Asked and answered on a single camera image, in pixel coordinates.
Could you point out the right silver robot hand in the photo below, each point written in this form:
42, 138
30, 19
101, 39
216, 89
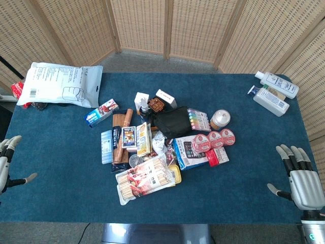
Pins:
306, 188

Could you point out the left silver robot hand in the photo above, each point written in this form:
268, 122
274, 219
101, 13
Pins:
4, 167

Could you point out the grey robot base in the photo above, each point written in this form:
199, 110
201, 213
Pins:
155, 233

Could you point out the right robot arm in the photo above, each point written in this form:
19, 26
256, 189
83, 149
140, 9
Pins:
313, 228

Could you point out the red and white small box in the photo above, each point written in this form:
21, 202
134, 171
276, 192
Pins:
218, 156

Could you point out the red and blue toothpaste box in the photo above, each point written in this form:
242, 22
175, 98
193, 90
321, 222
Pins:
101, 113

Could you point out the blue white calculator box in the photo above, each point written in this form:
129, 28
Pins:
186, 155

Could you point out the small blue picture card box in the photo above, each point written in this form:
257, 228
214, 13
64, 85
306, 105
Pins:
129, 137

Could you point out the white box with red print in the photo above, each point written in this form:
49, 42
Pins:
166, 97

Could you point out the blue carpet table cover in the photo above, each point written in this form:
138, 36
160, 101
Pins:
63, 172

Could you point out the small dark object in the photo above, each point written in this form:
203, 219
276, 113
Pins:
40, 105

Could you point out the red snack packet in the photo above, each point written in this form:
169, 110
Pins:
17, 89

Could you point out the white pump dispenser bottle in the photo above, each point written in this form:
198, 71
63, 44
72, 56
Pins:
271, 101

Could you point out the large white plastic mailer bag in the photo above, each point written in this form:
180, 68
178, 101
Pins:
58, 84

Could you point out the black diagonal bar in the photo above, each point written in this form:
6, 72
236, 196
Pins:
11, 66

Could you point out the light blue flat packet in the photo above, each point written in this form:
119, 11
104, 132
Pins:
106, 147

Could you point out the white capped plastic bottle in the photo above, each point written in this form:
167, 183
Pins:
279, 84

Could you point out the clear jar with white lid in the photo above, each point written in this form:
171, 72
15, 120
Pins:
220, 119

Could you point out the dark blue long packet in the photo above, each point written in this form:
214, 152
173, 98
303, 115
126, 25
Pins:
116, 138

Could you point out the brown wood-pattern flat pack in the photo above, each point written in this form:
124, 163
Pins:
117, 120

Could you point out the pastel coloured marker pack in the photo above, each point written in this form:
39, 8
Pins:
199, 119

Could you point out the yellow flat container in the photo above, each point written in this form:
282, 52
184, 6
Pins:
176, 175

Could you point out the round metal tin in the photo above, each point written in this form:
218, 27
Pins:
135, 160

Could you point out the brown cylindrical stick pack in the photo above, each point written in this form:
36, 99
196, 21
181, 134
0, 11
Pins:
127, 118

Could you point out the dark red snack pouch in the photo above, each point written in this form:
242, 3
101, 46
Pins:
170, 152

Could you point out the breadstick snack bag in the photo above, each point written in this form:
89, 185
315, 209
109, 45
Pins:
144, 180

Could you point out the black fabric pouch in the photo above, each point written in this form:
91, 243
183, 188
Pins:
174, 122

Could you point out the white spray bottle carton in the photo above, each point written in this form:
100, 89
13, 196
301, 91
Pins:
139, 99

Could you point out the dark spray bottle white nozzle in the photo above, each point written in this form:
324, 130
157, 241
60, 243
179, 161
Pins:
144, 109

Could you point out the crumpled silver white bag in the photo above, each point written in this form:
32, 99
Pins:
159, 143

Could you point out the brown square tray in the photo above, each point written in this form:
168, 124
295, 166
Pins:
156, 104

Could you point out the woven rattan folding screen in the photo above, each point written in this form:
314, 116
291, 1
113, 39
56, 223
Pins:
198, 28

